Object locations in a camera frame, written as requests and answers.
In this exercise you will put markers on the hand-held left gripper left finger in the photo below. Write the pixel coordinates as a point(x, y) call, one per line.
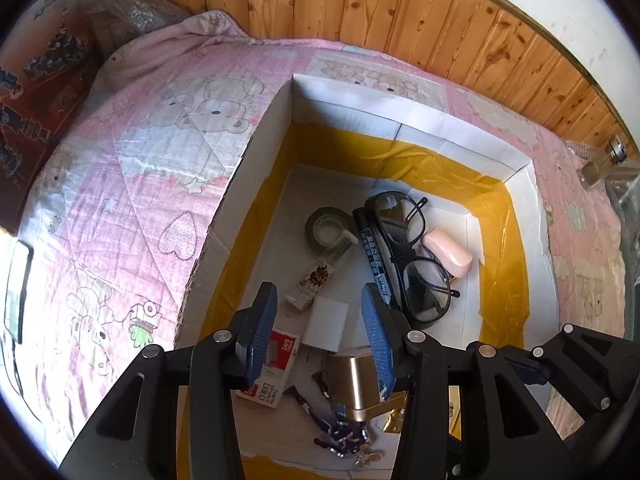
point(260, 335)

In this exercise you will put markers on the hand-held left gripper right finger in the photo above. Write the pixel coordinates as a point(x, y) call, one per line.
point(377, 340)

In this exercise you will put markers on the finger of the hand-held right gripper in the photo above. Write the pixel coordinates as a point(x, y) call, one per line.
point(575, 360)

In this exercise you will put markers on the red grey staples box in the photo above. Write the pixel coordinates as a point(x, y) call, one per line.
point(280, 360)

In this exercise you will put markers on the gold metal case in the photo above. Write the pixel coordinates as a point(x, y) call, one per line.
point(350, 380)

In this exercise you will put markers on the white foam block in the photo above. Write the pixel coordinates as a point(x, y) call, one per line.
point(325, 322)

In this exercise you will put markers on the black frame glasses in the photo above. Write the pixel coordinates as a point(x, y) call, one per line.
point(425, 295)

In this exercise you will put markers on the black marker pen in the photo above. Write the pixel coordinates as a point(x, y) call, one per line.
point(372, 255)

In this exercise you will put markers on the purple silver action figure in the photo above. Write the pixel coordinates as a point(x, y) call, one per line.
point(340, 430)

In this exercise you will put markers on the pink stapler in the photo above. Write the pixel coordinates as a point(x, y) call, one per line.
point(447, 252)

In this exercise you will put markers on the green tape roll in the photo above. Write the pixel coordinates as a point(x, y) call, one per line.
point(312, 232)

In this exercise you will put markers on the white cardboard box yellow tape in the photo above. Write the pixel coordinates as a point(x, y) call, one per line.
point(260, 150)

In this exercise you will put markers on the clear plastic bag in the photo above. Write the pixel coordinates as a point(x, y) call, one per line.
point(627, 210)

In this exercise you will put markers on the small glass bottle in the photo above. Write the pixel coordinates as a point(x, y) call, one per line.
point(597, 170)

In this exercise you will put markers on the pink printed blanket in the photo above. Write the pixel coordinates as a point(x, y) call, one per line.
point(150, 160)

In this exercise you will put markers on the bubble wrap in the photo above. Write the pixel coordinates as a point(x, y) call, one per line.
point(135, 15)

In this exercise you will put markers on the printed toy box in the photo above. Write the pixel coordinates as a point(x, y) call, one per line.
point(45, 60)

